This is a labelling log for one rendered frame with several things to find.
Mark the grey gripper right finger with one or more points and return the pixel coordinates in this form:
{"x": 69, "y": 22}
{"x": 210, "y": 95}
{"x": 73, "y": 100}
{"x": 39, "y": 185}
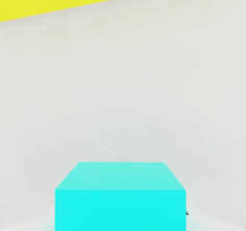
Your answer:
{"x": 199, "y": 223}

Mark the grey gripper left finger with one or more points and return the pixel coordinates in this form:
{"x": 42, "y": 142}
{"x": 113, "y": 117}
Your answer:
{"x": 41, "y": 224}

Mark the small cyan cube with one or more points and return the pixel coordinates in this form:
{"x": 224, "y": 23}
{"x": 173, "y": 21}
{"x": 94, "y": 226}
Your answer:
{"x": 120, "y": 202}

